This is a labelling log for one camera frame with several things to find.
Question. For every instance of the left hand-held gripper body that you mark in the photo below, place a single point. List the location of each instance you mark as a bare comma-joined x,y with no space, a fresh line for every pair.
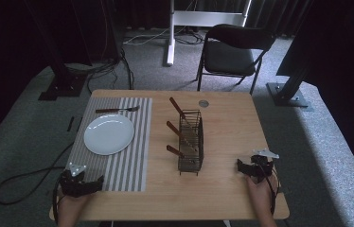
71,183

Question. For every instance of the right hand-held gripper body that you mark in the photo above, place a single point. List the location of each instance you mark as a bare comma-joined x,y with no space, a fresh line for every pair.
261,165

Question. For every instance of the person's left hand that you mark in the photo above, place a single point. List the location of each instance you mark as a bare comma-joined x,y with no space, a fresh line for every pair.
71,206

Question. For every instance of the person's right hand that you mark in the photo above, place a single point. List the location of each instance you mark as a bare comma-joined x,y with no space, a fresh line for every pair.
260,195

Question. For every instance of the grey striped placemat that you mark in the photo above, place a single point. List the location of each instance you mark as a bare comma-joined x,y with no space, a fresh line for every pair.
118,143

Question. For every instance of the white round plate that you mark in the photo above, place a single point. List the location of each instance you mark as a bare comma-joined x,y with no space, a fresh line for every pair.
109,134

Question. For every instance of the black floor strip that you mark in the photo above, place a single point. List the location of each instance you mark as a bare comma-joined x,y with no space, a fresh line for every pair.
79,123
70,124

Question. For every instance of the round grey table grommet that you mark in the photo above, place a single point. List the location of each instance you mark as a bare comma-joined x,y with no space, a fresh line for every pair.
203,103

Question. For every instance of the black metal stand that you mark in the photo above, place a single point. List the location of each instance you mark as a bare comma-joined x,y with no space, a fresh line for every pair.
61,82

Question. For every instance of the black folding chair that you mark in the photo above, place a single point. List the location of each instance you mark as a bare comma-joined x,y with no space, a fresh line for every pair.
228,56

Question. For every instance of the black stand with base plate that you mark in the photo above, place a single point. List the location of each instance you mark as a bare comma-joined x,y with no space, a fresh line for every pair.
288,94

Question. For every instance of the white desk frame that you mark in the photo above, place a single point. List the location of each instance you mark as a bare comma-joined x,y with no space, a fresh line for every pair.
197,18

